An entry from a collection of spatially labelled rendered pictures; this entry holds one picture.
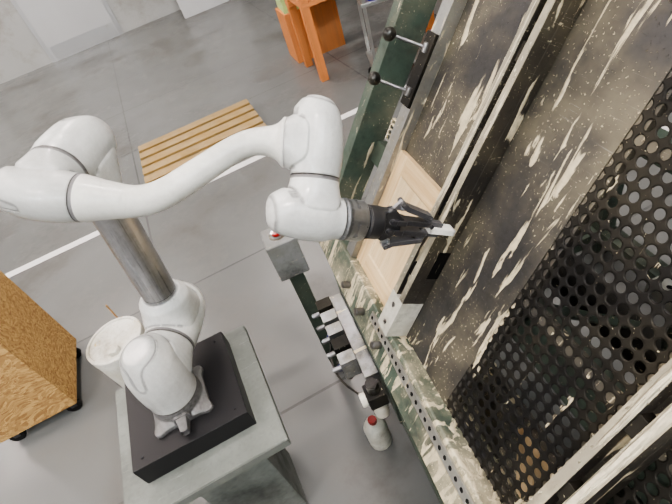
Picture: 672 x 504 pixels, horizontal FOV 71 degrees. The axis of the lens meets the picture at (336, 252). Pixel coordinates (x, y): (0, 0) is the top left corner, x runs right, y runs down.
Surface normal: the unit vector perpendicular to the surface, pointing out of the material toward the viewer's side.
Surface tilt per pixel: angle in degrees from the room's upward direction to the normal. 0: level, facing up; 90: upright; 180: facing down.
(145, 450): 2
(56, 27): 90
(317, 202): 55
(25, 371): 90
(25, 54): 90
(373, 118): 90
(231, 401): 2
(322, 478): 0
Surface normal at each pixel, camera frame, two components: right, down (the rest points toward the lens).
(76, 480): -0.25, -0.69
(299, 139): -0.13, 0.04
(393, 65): 0.31, 0.60
